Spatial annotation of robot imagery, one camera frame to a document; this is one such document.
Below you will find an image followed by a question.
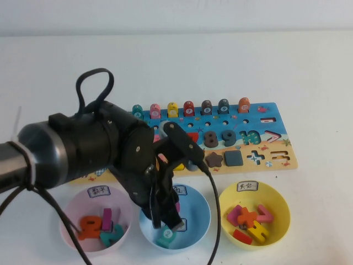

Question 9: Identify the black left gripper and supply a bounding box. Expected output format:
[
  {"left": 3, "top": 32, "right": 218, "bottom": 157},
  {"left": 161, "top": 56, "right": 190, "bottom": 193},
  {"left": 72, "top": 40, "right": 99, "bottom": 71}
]
[{"left": 112, "top": 126, "right": 185, "bottom": 231}]

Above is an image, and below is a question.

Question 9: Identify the blue plastic bowl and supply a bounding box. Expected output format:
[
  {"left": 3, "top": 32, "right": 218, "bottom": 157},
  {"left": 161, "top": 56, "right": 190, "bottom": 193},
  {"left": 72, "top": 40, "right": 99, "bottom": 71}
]
[{"left": 138, "top": 184, "right": 212, "bottom": 250}]

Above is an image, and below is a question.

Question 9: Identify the pink plastic bowl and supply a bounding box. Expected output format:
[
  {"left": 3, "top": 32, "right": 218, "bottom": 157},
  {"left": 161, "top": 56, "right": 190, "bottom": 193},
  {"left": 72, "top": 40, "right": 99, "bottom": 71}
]
[{"left": 59, "top": 185, "right": 134, "bottom": 253}]

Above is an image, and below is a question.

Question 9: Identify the magenta number one piece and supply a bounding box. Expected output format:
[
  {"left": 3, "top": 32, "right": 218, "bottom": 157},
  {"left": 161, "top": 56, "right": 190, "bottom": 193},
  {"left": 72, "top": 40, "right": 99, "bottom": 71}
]
[{"left": 101, "top": 208, "right": 113, "bottom": 231}]

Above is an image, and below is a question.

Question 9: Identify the teal number two piece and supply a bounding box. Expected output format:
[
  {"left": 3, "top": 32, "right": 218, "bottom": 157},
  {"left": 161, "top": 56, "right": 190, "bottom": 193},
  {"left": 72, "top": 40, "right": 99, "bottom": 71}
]
[{"left": 99, "top": 224, "right": 125, "bottom": 247}]

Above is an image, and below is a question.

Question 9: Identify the paper label on pink bowl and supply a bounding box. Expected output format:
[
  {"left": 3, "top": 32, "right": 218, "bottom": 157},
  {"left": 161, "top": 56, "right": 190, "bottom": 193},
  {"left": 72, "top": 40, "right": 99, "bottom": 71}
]
[{"left": 87, "top": 185, "right": 111, "bottom": 199}]

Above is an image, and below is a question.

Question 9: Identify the magenta rectangle piece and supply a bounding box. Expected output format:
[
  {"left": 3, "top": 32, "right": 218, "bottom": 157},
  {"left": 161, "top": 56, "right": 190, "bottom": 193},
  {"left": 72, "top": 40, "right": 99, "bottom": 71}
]
[{"left": 226, "top": 204, "right": 243, "bottom": 227}]

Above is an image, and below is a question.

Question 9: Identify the brown star piece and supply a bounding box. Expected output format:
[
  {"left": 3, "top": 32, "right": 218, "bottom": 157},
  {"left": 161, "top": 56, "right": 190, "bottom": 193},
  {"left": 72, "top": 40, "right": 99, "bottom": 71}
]
[{"left": 205, "top": 151, "right": 223, "bottom": 168}]

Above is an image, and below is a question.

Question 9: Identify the orange number ten piece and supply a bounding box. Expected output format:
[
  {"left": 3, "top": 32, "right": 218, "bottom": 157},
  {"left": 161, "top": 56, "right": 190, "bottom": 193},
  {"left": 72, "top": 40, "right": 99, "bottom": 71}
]
[{"left": 77, "top": 215, "right": 105, "bottom": 240}]

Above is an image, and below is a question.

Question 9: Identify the orange plus sign piece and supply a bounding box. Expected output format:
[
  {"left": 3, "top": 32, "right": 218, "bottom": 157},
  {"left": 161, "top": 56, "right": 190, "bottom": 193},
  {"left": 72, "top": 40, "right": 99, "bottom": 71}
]
[{"left": 237, "top": 206, "right": 258, "bottom": 226}]

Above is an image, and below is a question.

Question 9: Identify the red minus sign piece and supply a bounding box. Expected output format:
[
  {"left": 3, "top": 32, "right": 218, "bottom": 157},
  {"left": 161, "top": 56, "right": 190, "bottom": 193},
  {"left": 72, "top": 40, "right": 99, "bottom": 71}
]
[{"left": 233, "top": 229, "right": 253, "bottom": 245}]

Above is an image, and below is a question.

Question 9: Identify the brown number eight piece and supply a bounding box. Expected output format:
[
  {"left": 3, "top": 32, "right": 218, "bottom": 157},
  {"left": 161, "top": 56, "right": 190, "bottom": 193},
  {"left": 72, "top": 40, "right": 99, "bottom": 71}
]
[{"left": 204, "top": 131, "right": 220, "bottom": 149}]

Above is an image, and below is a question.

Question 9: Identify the paper label on yellow bowl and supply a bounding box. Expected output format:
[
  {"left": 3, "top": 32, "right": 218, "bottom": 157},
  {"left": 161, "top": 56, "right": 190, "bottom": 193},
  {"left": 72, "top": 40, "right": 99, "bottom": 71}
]
[{"left": 236, "top": 181, "right": 259, "bottom": 192}]

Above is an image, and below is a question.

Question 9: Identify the dark grey square piece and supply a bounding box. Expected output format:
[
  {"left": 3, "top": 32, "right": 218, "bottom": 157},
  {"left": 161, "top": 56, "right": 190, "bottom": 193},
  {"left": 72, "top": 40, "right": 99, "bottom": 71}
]
[{"left": 223, "top": 150, "right": 244, "bottom": 167}]

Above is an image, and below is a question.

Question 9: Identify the yellow equals sign piece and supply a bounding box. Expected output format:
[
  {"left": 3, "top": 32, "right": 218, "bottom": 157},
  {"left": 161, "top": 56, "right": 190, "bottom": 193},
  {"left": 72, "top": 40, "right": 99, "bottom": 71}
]
[{"left": 246, "top": 220, "right": 270, "bottom": 244}]

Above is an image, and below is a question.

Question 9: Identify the dark grey number nine piece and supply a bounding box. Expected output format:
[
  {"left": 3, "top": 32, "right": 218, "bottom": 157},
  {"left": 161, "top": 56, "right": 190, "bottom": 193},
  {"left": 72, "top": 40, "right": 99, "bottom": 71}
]
[{"left": 221, "top": 129, "right": 237, "bottom": 147}]

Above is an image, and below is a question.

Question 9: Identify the pink greater-than sign piece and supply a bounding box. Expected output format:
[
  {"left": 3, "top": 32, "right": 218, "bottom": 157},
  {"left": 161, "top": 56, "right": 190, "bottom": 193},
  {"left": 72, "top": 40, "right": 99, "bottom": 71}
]
[{"left": 256, "top": 204, "right": 275, "bottom": 224}]

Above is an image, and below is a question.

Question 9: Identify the yellow plastic bowl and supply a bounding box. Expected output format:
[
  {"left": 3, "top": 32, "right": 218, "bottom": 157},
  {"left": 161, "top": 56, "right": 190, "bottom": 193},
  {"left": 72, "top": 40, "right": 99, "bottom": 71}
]
[{"left": 216, "top": 181, "right": 292, "bottom": 251}]

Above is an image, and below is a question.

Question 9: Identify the colourful wooden puzzle board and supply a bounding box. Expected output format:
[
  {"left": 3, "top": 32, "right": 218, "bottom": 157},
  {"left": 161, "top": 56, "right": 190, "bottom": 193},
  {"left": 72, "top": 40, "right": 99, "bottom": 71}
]
[{"left": 68, "top": 102, "right": 299, "bottom": 185}]

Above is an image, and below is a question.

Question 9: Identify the teal fish peg two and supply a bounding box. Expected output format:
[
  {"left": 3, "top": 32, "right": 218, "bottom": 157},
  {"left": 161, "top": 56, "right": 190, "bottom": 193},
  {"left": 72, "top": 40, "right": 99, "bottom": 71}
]
[{"left": 156, "top": 225, "right": 177, "bottom": 248}]

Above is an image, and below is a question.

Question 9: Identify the paper label on blue rim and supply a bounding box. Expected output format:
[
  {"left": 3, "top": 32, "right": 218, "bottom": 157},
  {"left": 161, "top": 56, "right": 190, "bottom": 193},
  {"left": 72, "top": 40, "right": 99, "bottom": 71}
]
[{"left": 171, "top": 184, "right": 189, "bottom": 196}]

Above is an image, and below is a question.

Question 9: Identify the pink fish peg five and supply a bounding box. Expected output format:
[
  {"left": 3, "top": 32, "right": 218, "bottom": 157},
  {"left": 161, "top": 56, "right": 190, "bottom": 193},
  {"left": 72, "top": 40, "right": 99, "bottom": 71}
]
[{"left": 149, "top": 103, "right": 162, "bottom": 119}]

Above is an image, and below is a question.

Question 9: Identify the yellow fish peg six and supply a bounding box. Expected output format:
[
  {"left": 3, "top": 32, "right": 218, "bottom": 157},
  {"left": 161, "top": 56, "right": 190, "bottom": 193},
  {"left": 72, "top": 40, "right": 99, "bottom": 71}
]
[{"left": 167, "top": 102, "right": 179, "bottom": 119}]

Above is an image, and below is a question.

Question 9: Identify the teal fish peg four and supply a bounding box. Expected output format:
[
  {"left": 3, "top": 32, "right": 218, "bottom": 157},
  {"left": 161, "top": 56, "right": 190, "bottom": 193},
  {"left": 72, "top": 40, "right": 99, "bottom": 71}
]
[{"left": 131, "top": 104, "right": 145, "bottom": 121}]

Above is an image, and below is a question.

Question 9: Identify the red fish peg seven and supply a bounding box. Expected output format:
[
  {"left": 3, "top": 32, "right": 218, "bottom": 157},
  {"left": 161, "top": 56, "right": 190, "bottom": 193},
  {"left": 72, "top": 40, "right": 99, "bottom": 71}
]
[{"left": 183, "top": 100, "right": 196, "bottom": 116}]

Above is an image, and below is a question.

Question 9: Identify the brown fish peg eight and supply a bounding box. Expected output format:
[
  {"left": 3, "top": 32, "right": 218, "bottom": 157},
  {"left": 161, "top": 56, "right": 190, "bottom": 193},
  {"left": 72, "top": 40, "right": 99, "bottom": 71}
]
[{"left": 201, "top": 99, "right": 213, "bottom": 116}]

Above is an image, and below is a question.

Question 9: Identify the dark grey fish peg nine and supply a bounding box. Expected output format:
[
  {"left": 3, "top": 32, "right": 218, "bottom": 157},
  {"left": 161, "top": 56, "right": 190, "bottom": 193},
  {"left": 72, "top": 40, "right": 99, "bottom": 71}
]
[{"left": 218, "top": 98, "right": 231, "bottom": 115}]

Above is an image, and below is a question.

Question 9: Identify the orange fish peg ten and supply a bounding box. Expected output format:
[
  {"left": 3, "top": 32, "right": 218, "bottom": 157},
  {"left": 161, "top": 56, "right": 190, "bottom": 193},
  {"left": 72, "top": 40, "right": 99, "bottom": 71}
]
[{"left": 238, "top": 97, "right": 251, "bottom": 114}]

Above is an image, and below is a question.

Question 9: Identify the black camera cable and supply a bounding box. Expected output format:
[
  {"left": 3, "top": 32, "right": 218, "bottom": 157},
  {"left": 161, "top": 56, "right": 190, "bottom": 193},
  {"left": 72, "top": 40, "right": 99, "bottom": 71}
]
[{"left": 33, "top": 161, "right": 223, "bottom": 265}]

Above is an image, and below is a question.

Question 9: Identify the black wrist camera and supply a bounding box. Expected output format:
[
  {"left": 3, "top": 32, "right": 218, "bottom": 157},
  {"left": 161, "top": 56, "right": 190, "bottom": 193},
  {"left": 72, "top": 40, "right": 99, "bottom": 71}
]
[{"left": 157, "top": 120, "right": 206, "bottom": 173}]

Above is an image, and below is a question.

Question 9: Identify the black looped wrist cable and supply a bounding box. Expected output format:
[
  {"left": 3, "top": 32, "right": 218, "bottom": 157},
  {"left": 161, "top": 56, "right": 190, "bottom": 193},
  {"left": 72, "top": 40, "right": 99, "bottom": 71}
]
[{"left": 76, "top": 68, "right": 115, "bottom": 116}]

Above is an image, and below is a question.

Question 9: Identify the black hanging cable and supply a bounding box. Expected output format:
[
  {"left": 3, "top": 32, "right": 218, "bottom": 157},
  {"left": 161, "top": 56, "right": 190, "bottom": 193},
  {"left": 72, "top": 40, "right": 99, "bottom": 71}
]
[{"left": 0, "top": 186, "right": 34, "bottom": 218}]

